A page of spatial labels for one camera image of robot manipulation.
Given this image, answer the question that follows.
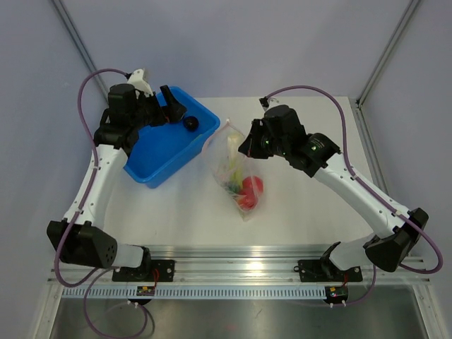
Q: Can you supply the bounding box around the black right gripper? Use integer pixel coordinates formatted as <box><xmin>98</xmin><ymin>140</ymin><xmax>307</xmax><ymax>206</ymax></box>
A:
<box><xmin>239</xmin><ymin>119</ymin><xmax>290</xmax><ymax>160</ymax></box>

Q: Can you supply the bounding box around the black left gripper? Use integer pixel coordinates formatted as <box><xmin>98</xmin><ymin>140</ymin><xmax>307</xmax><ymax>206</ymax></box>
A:
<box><xmin>131</xmin><ymin>85</ymin><xmax>186</xmax><ymax>131</ymax></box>

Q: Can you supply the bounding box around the dark purple plum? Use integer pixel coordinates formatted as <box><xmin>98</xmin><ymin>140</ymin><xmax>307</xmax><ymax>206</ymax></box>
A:
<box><xmin>183</xmin><ymin>116</ymin><xmax>199</xmax><ymax>132</ymax></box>

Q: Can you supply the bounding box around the white green leek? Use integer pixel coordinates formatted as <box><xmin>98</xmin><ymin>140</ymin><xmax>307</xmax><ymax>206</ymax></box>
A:
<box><xmin>227</xmin><ymin>132</ymin><xmax>244</xmax><ymax>188</ymax></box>

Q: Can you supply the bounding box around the red apple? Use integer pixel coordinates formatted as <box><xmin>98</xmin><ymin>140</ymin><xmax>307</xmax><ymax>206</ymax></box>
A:
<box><xmin>242</xmin><ymin>176</ymin><xmax>264</xmax><ymax>196</ymax></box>

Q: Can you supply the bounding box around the clear pink-dotted zip bag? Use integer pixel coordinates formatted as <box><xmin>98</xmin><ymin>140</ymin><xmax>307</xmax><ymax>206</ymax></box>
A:
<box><xmin>201</xmin><ymin>119</ymin><xmax>265</xmax><ymax>222</ymax></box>

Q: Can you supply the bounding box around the red pomegranate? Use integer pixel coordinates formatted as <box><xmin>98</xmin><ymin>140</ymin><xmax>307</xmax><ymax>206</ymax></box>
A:
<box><xmin>236</xmin><ymin>189</ymin><xmax>258</xmax><ymax>210</ymax></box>

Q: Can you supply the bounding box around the green cucumber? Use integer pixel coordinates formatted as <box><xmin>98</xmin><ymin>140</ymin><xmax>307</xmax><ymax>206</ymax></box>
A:
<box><xmin>225</xmin><ymin>181</ymin><xmax>242</xmax><ymax>195</ymax></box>

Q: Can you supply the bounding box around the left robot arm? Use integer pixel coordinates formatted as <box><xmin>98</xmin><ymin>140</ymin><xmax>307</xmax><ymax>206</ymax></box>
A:
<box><xmin>47</xmin><ymin>83</ymin><xmax>187</xmax><ymax>287</ymax></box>

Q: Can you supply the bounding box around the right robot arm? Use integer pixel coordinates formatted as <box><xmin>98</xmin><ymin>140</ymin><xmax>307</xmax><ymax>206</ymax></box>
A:
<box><xmin>238</xmin><ymin>105</ymin><xmax>428</xmax><ymax>280</ymax></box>

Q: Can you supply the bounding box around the blue plastic bin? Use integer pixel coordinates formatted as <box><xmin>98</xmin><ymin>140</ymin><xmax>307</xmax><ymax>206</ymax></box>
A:
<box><xmin>124</xmin><ymin>86</ymin><xmax>220</xmax><ymax>189</ymax></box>

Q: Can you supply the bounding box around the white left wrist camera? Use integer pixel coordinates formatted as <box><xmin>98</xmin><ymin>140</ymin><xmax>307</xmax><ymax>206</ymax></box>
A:
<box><xmin>127</xmin><ymin>69</ymin><xmax>154</xmax><ymax>97</ymax></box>

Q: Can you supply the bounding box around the right side aluminium rail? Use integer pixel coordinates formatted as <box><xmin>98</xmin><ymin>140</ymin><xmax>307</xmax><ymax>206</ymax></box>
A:
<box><xmin>350</xmin><ymin>100</ymin><xmax>389</xmax><ymax>195</ymax></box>

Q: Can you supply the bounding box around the left aluminium frame post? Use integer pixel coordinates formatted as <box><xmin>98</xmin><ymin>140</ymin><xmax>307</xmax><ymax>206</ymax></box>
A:
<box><xmin>52</xmin><ymin>0</ymin><xmax>114</xmax><ymax>110</ymax></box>

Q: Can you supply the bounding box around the aluminium frame post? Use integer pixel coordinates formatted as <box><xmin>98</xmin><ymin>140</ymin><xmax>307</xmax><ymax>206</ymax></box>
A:
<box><xmin>52</xmin><ymin>0</ymin><xmax>114</xmax><ymax>110</ymax></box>
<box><xmin>356</xmin><ymin>0</ymin><xmax>423</xmax><ymax>109</ymax></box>

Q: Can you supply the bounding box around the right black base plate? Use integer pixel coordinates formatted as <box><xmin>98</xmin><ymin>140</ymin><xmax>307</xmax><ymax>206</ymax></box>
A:
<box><xmin>293</xmin><ymin>259</ymin><xmax>363</xmax><ymax>283</ymax></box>

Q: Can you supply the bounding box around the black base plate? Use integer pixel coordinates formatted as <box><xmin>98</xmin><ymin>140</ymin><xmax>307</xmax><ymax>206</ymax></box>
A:
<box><xmin>293</xmin><ymin>259</ymin><xmax>363</xmax><ymax>283</ymax></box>
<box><xmin>112</xmin><ymin>259</ymin><xmax>176</xmax><ymax>283</ymax></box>

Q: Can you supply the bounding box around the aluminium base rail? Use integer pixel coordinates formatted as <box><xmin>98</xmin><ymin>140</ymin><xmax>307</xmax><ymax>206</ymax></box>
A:
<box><xmin>60</xmin><ymin>245</ymin><xmax>432</xmax><ymax>285</ymax></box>

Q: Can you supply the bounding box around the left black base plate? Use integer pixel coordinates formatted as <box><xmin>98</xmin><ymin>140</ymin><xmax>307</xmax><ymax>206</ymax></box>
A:
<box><xmin>112</xmin><ymin>259</ymin><xmax>176</xmax><ymax>283</ymax></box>

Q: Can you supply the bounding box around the right aluminium frame post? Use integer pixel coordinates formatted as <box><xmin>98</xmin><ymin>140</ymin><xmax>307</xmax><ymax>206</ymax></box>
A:
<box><xmin>356</xmin><ymin>0</ymin><xmax>423</xmax><ymax>109</ymax></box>

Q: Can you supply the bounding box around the white slotted cable duct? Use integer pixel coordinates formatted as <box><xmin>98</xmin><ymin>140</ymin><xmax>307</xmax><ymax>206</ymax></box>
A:
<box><xmin>62</xmin><ymin>285</ymin><xmax>326</xmax><ymax>300</ymax></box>

